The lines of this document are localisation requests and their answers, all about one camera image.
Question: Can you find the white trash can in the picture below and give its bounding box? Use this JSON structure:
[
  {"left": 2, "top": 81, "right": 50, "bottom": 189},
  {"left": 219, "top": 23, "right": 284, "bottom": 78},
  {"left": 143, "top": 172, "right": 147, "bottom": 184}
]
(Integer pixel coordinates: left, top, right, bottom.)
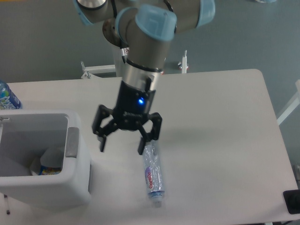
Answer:
[{"left": 0, "top": 109, "right": 91, "bottom": 208}]

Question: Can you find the crushed clear plastic bottle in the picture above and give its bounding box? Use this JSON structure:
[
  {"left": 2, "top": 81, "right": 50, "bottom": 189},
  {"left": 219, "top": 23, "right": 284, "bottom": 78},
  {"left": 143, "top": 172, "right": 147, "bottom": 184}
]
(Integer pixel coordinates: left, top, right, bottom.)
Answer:
[{"left": 142, "top": 140, "right": 165, "bottom": 207}]

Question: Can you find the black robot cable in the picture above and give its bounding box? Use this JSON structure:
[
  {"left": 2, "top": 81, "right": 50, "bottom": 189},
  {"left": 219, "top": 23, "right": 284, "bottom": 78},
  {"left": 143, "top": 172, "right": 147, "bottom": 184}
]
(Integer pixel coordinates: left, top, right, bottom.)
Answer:
[{"left": 119, "top": 38, "right": 129, "bottom": 64}]

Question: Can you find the white metal frame right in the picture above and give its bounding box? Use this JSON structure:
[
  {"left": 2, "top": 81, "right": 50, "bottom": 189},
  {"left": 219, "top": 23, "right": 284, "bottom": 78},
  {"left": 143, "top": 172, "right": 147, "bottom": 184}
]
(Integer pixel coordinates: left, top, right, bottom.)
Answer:
[{"left": 277, "top": 80, "right": 300, "bottom": 125}]

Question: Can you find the colourful snack packet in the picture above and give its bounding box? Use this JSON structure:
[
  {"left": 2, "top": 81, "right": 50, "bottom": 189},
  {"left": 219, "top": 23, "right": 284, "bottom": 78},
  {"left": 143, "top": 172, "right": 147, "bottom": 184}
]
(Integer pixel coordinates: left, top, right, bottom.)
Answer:
[{"left": 39, "top": 166, "right": 61, "bottom": 175}]

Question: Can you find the white paper in bin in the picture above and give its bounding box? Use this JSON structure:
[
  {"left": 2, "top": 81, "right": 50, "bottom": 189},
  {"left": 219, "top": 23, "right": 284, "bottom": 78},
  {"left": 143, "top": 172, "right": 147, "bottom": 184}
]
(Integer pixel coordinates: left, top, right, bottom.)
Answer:
[{"left": 29, "top": 157, "right": 42, "bottom": 176}]

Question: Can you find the black device at table edge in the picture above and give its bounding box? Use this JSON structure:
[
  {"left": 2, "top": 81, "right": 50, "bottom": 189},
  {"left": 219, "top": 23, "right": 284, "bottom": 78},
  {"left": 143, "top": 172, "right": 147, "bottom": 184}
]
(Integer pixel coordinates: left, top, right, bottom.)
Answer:
[{"left": 283, "top": 189, "right": 300, "bottom": 215}]

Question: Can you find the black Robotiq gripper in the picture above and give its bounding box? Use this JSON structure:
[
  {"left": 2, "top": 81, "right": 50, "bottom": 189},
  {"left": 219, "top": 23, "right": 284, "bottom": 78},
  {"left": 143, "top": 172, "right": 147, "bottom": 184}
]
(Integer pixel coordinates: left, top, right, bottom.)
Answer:
[{"left": 92, "top": 81, "right": 162, "bottom": 155}]

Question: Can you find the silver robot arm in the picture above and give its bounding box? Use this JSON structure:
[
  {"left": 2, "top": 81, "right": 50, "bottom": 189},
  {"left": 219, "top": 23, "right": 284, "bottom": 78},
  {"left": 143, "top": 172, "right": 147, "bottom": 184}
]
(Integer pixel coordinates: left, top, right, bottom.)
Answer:
[{"left": 74, "top": 0, "right": 216, "bottom": 154}]

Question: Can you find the blue labelled water bottle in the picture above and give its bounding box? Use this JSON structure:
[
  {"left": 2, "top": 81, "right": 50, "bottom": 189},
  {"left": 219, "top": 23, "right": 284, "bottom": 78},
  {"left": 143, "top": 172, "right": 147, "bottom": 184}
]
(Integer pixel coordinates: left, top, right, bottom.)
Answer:
[{"left": 0, "top": 81, "right": 23, "bottom": 110}]

